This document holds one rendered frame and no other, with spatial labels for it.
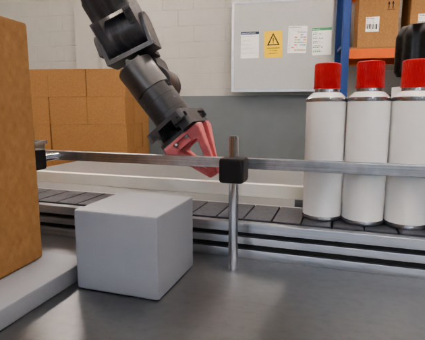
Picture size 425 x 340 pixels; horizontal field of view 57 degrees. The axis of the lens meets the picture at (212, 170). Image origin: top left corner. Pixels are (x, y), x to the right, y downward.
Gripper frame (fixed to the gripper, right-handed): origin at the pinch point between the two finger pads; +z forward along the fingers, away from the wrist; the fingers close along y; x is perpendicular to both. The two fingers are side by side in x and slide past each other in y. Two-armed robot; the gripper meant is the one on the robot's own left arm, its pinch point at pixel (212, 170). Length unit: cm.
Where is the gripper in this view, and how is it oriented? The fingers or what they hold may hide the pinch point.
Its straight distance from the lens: 57.7
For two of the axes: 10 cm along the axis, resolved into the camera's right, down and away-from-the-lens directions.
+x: -7.4, 5.8, 3.3
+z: 6.0, 8.0, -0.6
